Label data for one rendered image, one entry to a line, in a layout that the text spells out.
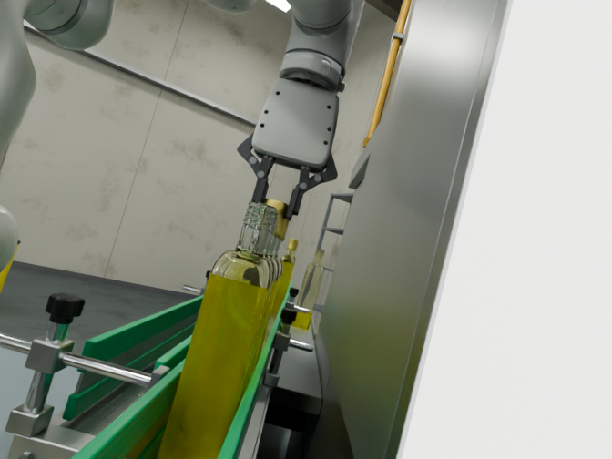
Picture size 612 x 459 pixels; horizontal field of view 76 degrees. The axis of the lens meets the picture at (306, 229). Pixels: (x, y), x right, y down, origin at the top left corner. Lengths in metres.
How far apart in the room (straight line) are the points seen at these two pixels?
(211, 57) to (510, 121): 7.79
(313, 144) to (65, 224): 6.87
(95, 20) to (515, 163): 0.73
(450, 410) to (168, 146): 7.30
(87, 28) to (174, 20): 7.20
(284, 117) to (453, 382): 0.40
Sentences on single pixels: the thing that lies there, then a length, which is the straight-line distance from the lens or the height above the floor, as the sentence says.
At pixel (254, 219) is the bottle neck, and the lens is 0.38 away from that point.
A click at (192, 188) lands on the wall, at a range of 7.43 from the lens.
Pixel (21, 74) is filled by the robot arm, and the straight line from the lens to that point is 0.74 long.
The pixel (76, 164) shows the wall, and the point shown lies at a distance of 7.29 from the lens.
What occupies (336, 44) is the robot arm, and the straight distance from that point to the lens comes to 0.54.
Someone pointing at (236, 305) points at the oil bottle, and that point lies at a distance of 0.37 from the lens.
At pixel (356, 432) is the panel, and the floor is 1.16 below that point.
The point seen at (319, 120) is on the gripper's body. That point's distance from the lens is 0.51.
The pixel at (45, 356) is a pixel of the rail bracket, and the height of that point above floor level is 1.13.
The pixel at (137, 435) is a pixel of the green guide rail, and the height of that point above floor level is 1.11.
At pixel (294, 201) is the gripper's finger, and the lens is 0.50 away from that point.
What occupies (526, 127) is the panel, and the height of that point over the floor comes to 1.34.
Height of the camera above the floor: 1.27
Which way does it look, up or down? 4 degrees up
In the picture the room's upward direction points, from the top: 15 degrees clockwise
